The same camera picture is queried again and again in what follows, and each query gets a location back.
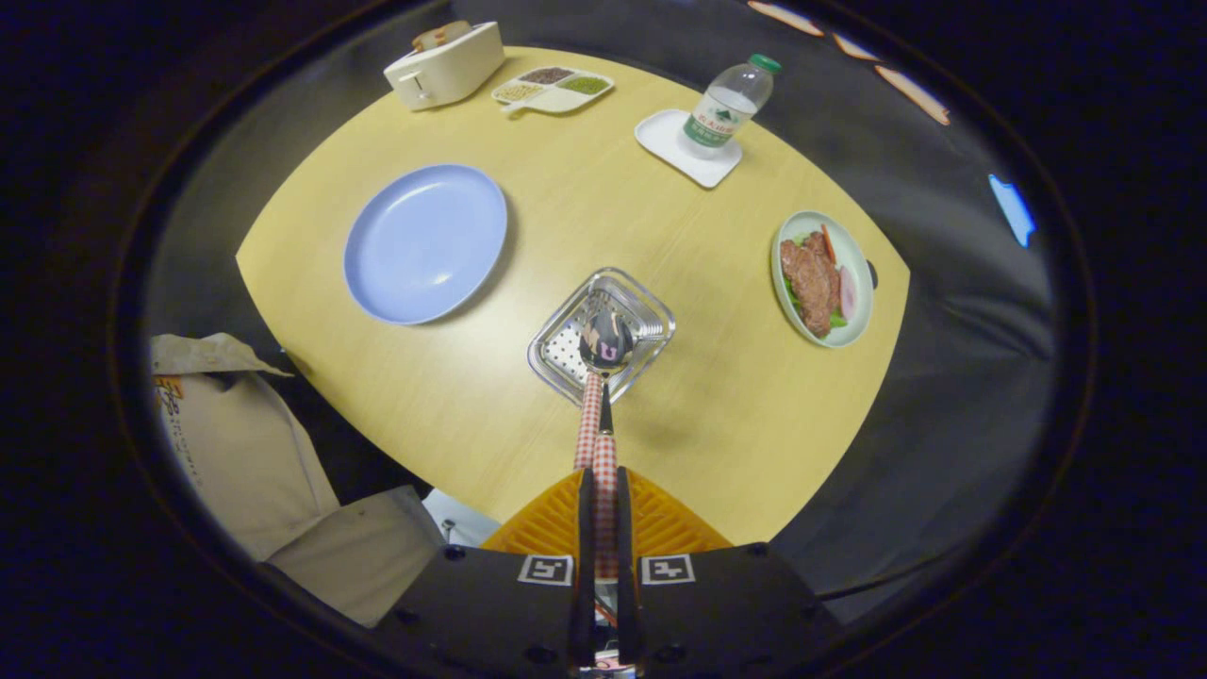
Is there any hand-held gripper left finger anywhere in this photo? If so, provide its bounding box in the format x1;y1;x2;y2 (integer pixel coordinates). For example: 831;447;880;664
377;469;595;679

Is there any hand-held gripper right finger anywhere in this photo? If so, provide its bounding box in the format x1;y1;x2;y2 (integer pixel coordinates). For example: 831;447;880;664
615;469;840;679

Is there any spoon with red checked handle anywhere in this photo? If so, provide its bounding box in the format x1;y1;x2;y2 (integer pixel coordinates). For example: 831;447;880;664
578;311;635;578

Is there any sliced meat with vegetables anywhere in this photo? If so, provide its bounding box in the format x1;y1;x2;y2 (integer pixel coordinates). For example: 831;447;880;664
781;226;857;339

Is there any person's beige clothing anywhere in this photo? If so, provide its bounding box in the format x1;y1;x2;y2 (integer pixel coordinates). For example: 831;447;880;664
151;332;444;628

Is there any blue round plate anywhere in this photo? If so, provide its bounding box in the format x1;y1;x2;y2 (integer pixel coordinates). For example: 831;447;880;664
342;163;509;326

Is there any pale green oval plate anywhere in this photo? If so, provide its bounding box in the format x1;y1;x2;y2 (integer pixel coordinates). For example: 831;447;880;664
770;209;876;349

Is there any white square coaster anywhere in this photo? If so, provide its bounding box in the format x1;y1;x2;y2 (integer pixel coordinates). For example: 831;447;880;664
634;108;744;190

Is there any clear water bottle green cap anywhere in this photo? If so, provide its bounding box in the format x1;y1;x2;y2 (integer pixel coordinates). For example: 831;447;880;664
681;54;783;157

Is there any white divided dish with beans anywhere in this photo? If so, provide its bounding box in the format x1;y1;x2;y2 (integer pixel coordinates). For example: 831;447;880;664
490;65;616;118

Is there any white toaster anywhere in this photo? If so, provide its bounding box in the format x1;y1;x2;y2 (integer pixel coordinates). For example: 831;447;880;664
383;21;506;112

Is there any metal wire cutlery basket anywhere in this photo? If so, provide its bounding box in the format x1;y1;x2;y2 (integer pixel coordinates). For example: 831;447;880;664
526;267;677;408

